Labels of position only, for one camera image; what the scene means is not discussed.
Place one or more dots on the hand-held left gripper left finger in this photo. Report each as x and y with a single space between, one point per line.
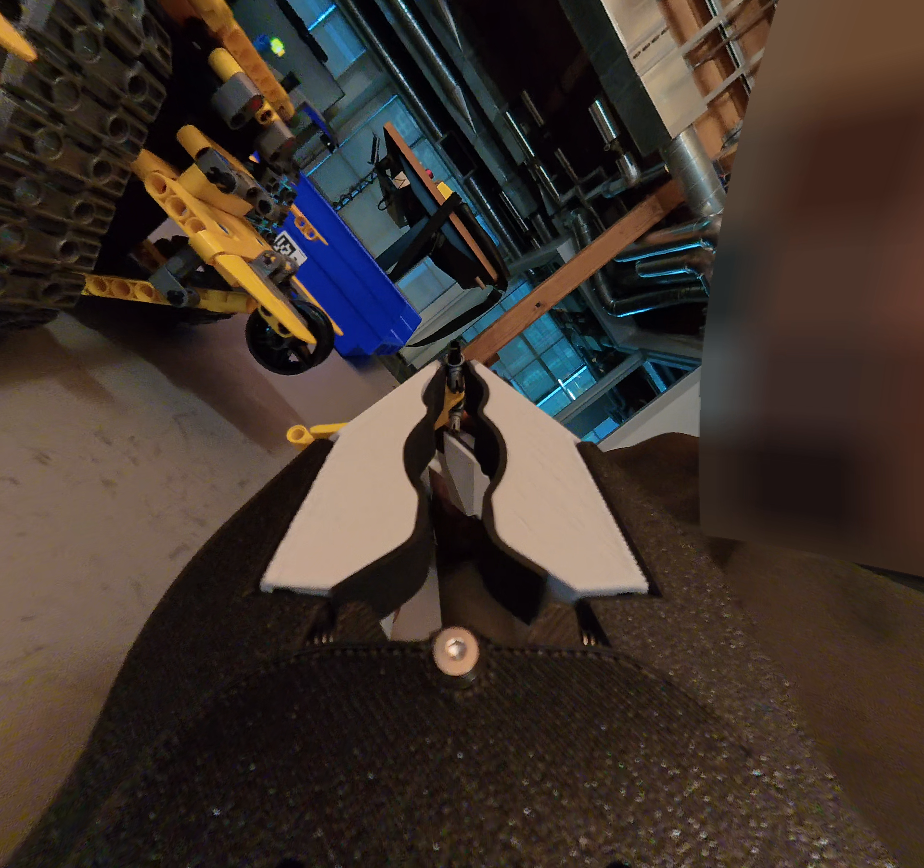
361 492

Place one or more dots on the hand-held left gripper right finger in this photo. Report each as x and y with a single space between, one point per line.
556 507

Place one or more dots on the yellow curved toy panel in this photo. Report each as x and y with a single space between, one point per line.
449 407

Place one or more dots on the black toy connector pin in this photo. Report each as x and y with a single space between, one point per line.
453 366

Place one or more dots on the small yellow toy beam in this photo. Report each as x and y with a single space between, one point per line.
310 434

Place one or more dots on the blue plastic bin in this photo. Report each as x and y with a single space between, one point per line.
354 283

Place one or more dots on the wooden ceiling beam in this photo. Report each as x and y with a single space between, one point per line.
577 254

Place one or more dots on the wood top standing desk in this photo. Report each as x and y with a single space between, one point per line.
462 232

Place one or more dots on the black computer monitor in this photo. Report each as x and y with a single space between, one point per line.
395 182

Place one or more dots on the yellow black toy tracked vehicle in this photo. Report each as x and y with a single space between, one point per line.
65 131

